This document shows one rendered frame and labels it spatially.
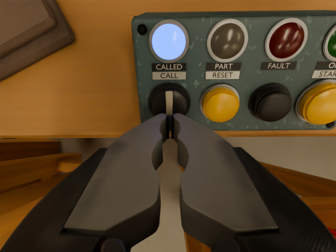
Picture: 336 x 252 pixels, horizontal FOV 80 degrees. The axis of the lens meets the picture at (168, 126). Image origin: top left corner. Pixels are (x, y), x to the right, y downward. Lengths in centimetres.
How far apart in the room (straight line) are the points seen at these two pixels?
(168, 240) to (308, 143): 88
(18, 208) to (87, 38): 28
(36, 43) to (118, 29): 7
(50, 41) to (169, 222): 105
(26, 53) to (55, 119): 6
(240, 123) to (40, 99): 17
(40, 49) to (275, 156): 113
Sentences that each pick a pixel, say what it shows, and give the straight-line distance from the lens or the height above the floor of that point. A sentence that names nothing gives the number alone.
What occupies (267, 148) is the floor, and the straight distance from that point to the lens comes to 118.
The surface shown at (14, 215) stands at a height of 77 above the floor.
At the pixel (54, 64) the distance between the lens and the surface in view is 21.
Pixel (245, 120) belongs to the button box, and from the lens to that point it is 16.
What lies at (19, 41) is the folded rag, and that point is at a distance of 20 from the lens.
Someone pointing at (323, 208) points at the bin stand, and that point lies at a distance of 35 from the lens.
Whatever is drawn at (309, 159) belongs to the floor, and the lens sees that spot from 130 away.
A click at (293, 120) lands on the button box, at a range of 18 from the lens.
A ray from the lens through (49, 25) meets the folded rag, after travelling 19.
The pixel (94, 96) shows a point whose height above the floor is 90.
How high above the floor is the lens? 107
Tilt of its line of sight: 86 degrees down
